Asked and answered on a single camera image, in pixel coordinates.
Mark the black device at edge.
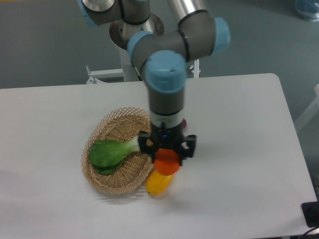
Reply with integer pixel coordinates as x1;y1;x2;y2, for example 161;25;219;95
301;201;319;228

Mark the white table leg bracket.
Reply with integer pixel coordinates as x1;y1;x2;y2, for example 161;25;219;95
189;59;201;78

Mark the woven wicker basket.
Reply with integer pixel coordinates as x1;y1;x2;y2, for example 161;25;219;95
81;107;153;195

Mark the blue object top right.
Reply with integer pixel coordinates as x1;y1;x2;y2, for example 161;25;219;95
295;0;319;22

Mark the white frame right edge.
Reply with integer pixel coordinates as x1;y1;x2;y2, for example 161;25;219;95
294;84;319;133

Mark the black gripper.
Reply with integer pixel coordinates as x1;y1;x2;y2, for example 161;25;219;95
138;122;196;166

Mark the green bok choy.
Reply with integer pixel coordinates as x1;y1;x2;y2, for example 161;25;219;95
88;136;140;175

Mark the yellow mango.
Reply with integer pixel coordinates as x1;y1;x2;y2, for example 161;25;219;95
145;170;174;196

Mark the purple sweet potato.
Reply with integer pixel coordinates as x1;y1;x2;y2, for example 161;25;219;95
182;119;187;128

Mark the orange fruit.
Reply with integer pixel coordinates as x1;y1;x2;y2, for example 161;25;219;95
154;148;180;176

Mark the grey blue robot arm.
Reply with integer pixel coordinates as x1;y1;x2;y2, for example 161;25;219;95
78;0;230;165

